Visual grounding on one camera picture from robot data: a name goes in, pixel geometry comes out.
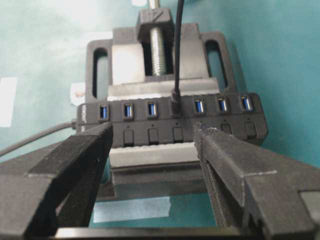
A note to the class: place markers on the black 3D-printed vise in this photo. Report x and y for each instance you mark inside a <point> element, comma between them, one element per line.
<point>120,69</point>

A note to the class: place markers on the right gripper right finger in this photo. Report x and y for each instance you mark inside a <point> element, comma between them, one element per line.
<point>255,189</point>

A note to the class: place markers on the black multi-port USB hub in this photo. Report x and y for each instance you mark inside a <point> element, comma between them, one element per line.
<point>145,122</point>

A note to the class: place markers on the silver threaded vise screw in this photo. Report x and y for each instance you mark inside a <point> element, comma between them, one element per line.
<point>158,58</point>

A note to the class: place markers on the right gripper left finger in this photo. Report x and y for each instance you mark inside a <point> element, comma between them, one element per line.
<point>55,186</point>

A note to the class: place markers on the white sticker with black dot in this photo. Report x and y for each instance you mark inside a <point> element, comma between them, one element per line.
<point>77,93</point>

